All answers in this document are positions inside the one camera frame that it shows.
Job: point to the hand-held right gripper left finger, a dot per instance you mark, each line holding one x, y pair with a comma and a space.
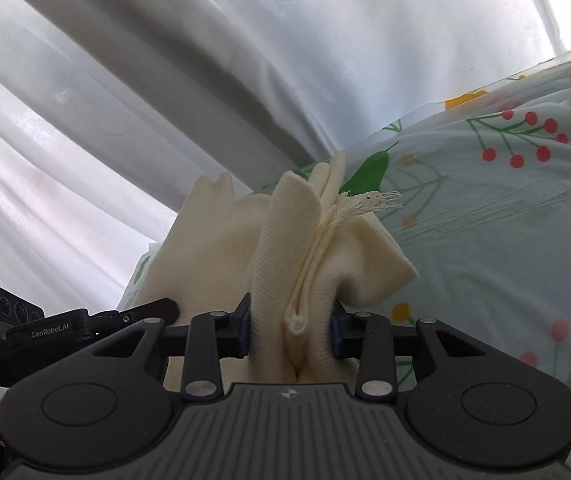
247, 332

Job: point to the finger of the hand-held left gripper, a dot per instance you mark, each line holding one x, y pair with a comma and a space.
153, 309

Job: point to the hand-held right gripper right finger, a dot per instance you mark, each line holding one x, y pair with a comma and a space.
334, 335

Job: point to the cream knit sweater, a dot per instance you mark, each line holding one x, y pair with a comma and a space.
290, 240

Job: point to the floral printed bed sheet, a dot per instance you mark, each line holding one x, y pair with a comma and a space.
490, 230

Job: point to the white curtain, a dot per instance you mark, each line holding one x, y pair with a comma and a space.
165, 70

